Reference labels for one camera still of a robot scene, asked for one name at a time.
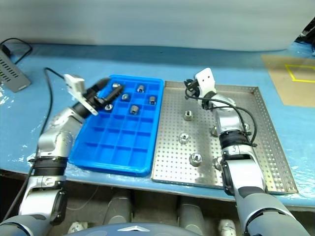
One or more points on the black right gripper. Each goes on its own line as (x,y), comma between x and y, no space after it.
(193,88)

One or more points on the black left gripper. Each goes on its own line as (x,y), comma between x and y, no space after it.
(92,97)

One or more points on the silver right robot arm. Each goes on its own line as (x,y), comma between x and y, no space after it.
(246,172)

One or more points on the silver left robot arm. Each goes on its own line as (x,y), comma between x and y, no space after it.
(54,140)

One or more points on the blue compartment tray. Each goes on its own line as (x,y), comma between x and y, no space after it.
(115,142)

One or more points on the grey vented device box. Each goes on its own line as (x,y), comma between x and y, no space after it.
(12,73)

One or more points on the perforated metal tray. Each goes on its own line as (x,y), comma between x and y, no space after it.
(172,147)

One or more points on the brown cardboard sheet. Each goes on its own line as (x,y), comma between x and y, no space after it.
(295,93)

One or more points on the grey rounded robot leg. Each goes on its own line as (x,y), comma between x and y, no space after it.
(190,218)
(119,209)

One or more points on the black equipment clutter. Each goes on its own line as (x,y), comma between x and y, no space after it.
(308,34)

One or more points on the white robot foot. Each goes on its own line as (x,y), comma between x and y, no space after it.
(227,227)
(77,227)

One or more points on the blue-grey robot torso shell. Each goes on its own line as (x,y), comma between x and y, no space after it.
(133,231)

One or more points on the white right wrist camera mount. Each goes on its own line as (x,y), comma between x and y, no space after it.
(206,79)

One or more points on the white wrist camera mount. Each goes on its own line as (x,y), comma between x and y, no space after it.
(76,86)
(206,79)

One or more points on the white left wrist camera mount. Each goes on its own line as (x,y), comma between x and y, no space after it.
(76,86)

